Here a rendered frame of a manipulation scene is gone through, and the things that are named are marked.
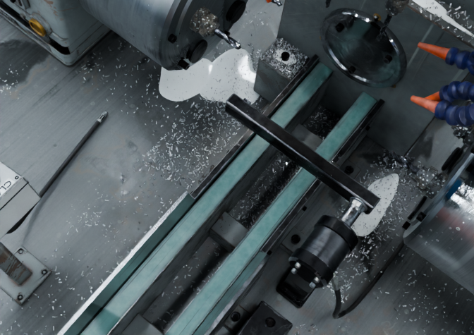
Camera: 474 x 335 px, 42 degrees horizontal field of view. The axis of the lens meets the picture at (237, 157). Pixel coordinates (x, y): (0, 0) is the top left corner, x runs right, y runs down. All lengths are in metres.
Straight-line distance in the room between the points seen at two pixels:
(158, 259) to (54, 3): 0.44
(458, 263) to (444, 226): 0.06
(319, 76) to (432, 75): 0.20
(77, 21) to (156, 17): 0.28
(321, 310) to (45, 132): 0.56
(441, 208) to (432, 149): 0.41
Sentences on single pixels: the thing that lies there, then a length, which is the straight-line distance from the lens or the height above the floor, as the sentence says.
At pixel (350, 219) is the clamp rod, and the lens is 0.85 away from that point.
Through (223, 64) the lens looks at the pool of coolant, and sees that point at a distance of 1.19.
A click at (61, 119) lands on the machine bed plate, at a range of 1.15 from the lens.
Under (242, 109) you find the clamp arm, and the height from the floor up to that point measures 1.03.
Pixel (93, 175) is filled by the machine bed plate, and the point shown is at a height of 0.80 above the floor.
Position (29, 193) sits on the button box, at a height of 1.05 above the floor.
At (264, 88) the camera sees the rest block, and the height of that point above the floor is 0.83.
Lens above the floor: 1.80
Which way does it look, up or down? 66 degrees down
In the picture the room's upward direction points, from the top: 10 degrees clockwise
